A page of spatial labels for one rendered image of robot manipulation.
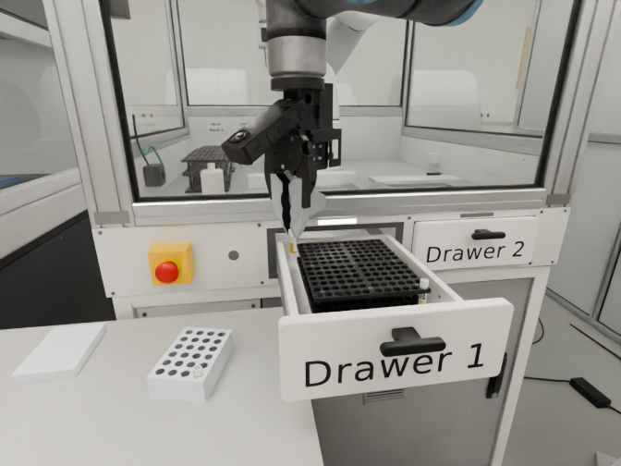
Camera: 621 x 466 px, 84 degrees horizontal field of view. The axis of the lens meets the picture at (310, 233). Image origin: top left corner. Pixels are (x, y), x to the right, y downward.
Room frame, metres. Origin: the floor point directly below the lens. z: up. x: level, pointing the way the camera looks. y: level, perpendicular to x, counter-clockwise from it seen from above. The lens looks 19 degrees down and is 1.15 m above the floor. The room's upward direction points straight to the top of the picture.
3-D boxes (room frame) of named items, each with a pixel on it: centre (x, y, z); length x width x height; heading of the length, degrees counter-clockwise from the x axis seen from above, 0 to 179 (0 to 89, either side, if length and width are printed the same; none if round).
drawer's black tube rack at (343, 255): (0.55, -0.08, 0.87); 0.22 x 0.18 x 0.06; 9
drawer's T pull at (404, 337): (0.33, -0.11, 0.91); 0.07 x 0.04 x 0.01; 99
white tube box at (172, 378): (0.45, 0.18, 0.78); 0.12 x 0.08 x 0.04; 174
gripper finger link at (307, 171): (0.46, 0.01, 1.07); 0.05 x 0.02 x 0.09; 45
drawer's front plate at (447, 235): (0.72, -0.37, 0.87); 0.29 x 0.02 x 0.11; 99
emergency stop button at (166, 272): (0.57, 0.26, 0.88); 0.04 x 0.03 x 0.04; 99
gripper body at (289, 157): (0.50, 0.01, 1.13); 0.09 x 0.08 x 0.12; 135
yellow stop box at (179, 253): (0.61, 0.27, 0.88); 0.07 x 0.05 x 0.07; 99
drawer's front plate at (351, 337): (0.36, -0.11, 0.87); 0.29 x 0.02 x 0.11; 99
